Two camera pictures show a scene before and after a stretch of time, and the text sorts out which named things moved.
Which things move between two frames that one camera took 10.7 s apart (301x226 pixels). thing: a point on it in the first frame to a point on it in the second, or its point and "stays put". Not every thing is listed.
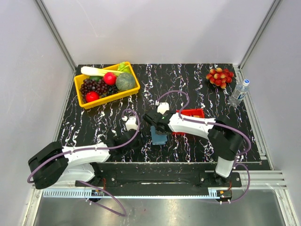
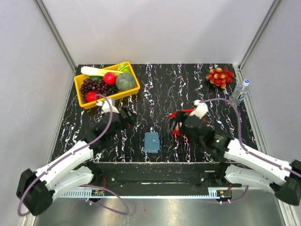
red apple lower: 91,96 stays put
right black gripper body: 156,126 to 179,118
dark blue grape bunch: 112,90 stays put
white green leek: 122,68 stays put
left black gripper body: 138,144 to 124,123
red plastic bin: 196,112 stays put
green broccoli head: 125,81 stays put
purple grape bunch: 89,85 stays put
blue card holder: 158,139 to 152,142
